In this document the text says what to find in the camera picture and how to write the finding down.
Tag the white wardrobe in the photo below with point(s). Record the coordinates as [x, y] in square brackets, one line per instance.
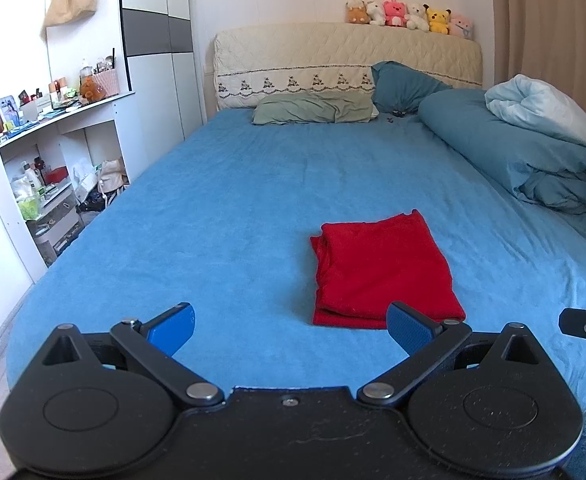
[158, 90]

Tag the red knitted sweater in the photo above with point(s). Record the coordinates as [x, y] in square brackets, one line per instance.
[383, 265]

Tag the row of plush toys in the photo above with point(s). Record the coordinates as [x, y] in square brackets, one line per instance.
[395, 14]

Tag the green pillow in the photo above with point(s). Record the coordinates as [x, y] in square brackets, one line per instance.
[308, 107]

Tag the light blue folded blanket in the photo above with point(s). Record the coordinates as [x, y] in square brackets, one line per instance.
[538, 107]

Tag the pink storage basket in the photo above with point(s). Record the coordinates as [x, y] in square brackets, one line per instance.
[107, 82]

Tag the rolled blue duvet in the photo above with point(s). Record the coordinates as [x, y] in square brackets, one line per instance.
[513, 145]

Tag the bed with blue sheet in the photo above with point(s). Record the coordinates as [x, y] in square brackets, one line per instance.
[223, 210]

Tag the small dark hair clip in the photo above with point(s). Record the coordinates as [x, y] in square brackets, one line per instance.
[397, 115]

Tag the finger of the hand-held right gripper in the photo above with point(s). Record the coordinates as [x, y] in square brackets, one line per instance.
[585, 322]

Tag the brown teddy bear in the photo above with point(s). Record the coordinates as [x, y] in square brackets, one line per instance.
[89, 90]

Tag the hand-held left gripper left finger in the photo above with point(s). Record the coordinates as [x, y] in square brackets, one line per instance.
[173, 329]

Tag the blue printed box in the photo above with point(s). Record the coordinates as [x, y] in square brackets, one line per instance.
[11, 112]

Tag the teal blue pillow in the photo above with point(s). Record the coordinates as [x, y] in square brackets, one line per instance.
[403, 85]

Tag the white cloth bag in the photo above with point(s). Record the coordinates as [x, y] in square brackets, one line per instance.
[113, 176]

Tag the white lotion bottle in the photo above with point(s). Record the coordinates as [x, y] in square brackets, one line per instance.
[33, 177]

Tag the red box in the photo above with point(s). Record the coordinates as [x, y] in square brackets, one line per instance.
[56, 176]

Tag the white shelf unit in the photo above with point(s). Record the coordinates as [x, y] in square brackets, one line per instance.
[3, 210]

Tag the beige curtain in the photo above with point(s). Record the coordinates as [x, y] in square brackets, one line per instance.
[553, 25]

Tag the cream quilted headboard cover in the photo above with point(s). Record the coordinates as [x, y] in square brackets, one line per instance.
[323, 55]

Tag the green wipes packet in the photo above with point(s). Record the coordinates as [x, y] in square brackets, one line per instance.
[29, 207]

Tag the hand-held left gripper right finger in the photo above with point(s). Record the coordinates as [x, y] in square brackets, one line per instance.
[409, 331]

